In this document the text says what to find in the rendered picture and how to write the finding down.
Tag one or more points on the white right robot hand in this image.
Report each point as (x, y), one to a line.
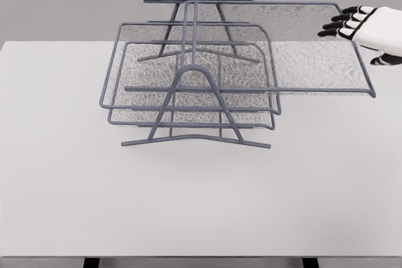
(377, 26)

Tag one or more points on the large grey mesh folder tray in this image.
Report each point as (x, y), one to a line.
(314, 61)

